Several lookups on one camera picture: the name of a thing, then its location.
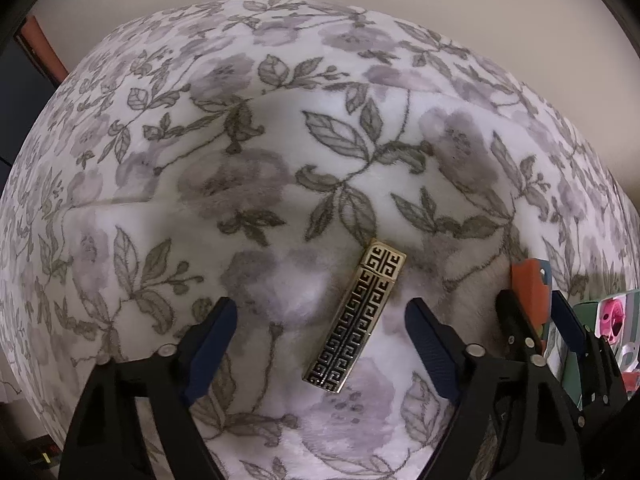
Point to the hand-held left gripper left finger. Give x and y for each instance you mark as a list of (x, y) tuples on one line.
[(210, 345)]

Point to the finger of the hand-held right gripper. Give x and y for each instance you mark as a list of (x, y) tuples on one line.
[(567, 320), (515, 320)]

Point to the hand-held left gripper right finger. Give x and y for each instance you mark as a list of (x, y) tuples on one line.
[(432, 350)]

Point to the teal box with white inside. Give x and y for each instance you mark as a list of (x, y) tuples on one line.
[(590, 315)]

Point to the orange and blue toy gun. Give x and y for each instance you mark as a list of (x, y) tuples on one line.
[(530, 285)]

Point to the pink smartwatch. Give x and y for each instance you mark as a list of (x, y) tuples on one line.
[(612, 310)]

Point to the gold patterned lighter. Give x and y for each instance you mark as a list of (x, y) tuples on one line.
[(355, 320)]

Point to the grey floral blanket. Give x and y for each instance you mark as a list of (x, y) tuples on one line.
[(175, 160)]

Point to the dark cabinet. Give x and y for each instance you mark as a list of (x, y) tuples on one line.
[(20, 110)]

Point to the orange-red board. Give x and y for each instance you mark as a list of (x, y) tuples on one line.
[(45, 45)]

